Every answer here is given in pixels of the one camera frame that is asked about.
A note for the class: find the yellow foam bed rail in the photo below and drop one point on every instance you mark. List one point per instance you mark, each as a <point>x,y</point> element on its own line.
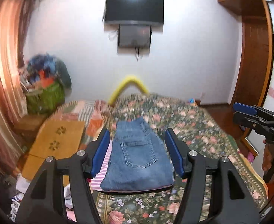
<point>130,80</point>

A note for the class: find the black wall television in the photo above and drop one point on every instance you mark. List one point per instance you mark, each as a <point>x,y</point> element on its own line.
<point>143,12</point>

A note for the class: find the orange pink curtain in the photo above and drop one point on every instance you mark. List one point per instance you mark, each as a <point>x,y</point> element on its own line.
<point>15,16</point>

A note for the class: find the brown wooden door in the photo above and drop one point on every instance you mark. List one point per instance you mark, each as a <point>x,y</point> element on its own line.
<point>256,61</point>

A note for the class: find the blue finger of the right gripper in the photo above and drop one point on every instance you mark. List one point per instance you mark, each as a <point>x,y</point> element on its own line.
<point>238,107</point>

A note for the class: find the green fabric storage bin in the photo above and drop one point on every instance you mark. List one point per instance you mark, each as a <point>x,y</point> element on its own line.
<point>45,100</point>

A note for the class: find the pink striped folded garment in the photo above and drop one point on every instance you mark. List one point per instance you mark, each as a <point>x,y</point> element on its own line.
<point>96,181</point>

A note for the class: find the blue denim jeans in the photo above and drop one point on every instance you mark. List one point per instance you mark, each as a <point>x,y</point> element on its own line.
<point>138,160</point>

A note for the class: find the patchwork striped blanket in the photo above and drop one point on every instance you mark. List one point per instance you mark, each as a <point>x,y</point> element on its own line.
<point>94,114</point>

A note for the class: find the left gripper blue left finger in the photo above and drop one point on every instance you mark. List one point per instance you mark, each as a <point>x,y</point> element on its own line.
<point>60,192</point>

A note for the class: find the floral green bedspread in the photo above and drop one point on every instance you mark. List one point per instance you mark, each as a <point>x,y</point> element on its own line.
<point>172,163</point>

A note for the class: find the pile of clothes on bin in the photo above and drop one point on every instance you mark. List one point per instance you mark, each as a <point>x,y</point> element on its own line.
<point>43,70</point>

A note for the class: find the wooden lap desk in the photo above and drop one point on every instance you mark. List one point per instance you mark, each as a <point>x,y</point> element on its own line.
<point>59,139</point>

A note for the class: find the person's right hand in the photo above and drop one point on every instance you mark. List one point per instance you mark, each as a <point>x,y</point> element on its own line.
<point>268,156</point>

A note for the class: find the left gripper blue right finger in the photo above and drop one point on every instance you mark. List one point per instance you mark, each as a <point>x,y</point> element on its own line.
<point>230,200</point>

